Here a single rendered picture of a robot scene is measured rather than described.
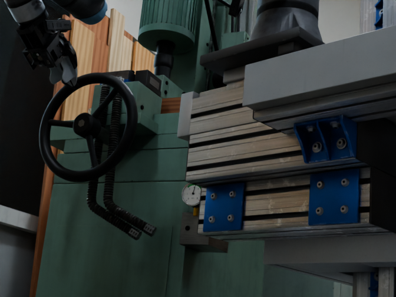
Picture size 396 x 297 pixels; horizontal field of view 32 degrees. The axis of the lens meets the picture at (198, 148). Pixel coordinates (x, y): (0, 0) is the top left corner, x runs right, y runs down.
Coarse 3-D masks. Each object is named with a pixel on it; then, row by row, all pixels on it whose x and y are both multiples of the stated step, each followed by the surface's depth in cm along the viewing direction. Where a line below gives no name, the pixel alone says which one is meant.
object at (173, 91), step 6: (162, 78) 202; (168, 78) 205; (162, 84) 202; (168, 84) 205; (174, 84) 209; (162, 90) 201; (168, 90) 205; (174, 90) 208; (180, 90) 212; (162, 96) 201; (168, 96) 204; (174, 96) 208
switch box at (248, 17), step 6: (246, 0) 237; (252, 0) 235; (246, 6) 236; (252, 6) 235; (246, 12) 235; (252, 12) 234; (240, 18) 235; (246, 18) 234; (252, 18) 234; (240, 24) 235; (246, 24) 234; (252, 24) 233; (240, 30) 234; (246, 30) 233; (252, 30) 233
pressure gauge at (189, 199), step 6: (186, 186) 167; (192, 186) 167; (198, 186) 166; (186, 192) 167; (192, 192) 166; (198, 192) 166; (186, 198) 167; (192, 198) 166; (198, 198) 165; (192, 204) 165; (198, 204) 165; (198, 210) 167
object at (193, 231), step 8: (184, 216) 168; (192, 216) 167; (184, 224) 168; (192, 224) 167; (184, 232) 167; (192, 232) 166; (184, 240) 166; (192, 240) 165; (200, 240) 165; (208, 240) 164; (216, 240) 168; (192, 248) 171; (200, 248) 170; (208, 248) 169; (216, 248) 168; (224, 248) 172
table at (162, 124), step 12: (72, 120) 197; (108, 120) 180; (120, 120) 178; (144, 120) 177; (156, 120) 185; (168, 120) 183; (60, 132) 198; (72, 132) 196; (120, 132) 184; (144, 132) 182; (156, 132) 183; (168, 132) 182; (60, 144) 202
